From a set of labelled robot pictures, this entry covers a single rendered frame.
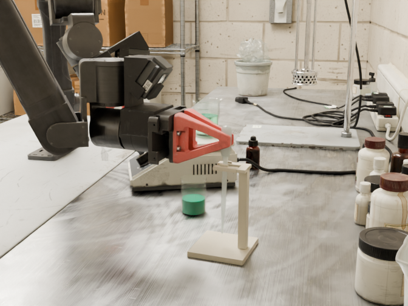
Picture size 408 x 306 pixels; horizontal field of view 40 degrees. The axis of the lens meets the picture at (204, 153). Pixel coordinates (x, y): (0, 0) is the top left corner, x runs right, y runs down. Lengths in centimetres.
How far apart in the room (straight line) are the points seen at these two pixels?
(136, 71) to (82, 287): 29
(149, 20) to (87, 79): 245
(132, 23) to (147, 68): 250
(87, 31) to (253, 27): 260
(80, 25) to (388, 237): 56
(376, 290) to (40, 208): 57
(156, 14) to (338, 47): 108
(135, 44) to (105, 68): 24
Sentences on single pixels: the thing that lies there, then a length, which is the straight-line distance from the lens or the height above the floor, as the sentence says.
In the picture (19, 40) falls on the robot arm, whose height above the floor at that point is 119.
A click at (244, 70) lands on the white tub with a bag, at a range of 208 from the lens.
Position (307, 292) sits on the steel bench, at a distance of 71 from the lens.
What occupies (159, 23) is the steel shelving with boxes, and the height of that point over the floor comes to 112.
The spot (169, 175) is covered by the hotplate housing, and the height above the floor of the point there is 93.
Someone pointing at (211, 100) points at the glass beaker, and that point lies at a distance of 110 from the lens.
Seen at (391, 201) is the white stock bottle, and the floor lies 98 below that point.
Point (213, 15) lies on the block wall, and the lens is 351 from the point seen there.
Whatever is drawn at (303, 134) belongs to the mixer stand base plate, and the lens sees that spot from 147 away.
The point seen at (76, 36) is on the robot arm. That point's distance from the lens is 92.
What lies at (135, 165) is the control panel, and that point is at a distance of 109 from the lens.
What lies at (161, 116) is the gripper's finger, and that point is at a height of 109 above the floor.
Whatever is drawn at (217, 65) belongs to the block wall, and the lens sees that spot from 353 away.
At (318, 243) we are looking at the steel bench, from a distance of 84.
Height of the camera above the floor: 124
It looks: 15 degrees down
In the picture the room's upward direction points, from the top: straight up
